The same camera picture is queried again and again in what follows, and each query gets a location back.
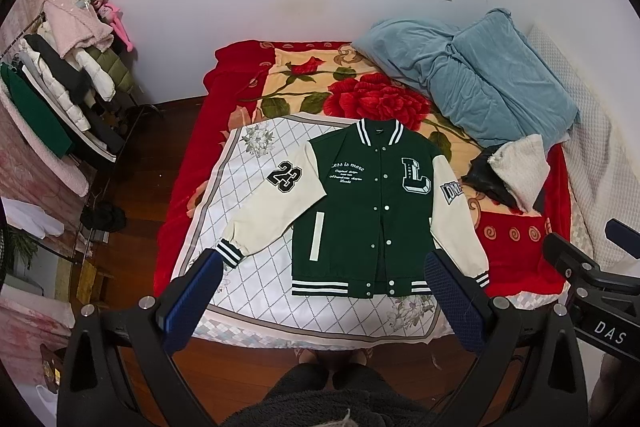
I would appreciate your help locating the white textured bedspread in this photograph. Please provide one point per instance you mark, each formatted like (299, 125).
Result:
(604, 184)

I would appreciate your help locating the pink floral cover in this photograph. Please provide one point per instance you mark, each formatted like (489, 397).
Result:
(25, 177)

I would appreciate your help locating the pink clothes hanger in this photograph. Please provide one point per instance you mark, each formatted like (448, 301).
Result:
(112, 16)

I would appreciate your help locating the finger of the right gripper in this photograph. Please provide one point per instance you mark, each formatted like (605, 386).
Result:
(624, 237)

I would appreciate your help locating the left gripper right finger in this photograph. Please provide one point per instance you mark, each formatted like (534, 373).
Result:
(464, 303)

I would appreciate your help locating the white puffer jacket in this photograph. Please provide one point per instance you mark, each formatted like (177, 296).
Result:
(85, 117)

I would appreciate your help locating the pink fluffy garment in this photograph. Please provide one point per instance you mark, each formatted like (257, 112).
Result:
(75, 25)

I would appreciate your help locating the blue folded quilt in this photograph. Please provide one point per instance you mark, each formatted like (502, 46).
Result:
(485, 78)

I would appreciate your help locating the white knit cloth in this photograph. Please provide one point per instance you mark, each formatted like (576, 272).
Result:
(522, 165)

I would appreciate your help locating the green folded sweater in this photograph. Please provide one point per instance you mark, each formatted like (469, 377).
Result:
(35, 112)

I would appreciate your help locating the white diamond pattern sheet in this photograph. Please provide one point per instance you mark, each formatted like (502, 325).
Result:
(253, 305)

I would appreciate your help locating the black folded garment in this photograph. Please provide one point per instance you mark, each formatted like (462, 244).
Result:
(76, 82)

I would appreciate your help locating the green white varsity jacket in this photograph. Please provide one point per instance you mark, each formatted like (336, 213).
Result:
(366, 204)

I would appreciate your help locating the olive green puffer jacket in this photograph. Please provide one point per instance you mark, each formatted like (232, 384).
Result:
(113, 65)

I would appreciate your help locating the red rose floral blanket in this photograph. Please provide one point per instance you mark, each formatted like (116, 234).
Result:
(254, 80)

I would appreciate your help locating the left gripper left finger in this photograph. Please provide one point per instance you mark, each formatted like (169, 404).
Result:
(186, 298)

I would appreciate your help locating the black garment on bed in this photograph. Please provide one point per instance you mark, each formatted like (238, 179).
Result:
(483, 179)

